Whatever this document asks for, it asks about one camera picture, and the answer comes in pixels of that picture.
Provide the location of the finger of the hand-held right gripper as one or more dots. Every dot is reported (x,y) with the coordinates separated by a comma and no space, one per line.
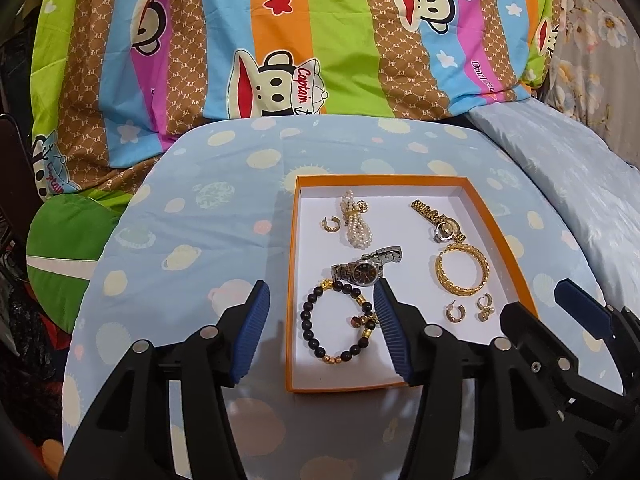
(530,327)
(575,294)

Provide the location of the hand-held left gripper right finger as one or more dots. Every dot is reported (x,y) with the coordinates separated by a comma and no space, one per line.
(392,340)

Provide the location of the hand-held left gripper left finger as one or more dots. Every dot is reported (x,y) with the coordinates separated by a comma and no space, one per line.
(251,340)

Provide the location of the orange jewelry box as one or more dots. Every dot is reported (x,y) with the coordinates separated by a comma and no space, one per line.
(415,355)

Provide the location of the small gold drop earring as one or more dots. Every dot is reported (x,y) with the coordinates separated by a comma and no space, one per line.
(484,306)

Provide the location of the gold hoop earring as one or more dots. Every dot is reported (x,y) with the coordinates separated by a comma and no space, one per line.
(455,311)
(330,223)

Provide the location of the silver metal watch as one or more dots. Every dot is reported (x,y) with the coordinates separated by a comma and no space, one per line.
(367,266)

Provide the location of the gold braided bangle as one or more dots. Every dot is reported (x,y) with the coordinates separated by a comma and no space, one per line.
(460,267)

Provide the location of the gold link watch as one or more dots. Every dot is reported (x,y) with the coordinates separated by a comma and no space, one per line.
(430,212)

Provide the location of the light blue dotted sheet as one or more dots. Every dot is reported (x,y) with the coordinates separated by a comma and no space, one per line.
(200,220)

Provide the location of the pale blue quilt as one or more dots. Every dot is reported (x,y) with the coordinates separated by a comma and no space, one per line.
(565,160)

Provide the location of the green cushion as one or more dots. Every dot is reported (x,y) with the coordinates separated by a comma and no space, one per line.
(65,260)

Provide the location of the dark cloth pile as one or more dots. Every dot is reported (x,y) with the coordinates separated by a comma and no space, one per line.
(30,360)

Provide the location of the floral curtain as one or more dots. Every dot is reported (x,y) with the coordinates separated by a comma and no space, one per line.
(600,50)

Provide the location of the colourful striped cartoon blanket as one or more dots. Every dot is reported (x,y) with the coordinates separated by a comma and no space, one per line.
(320,35)

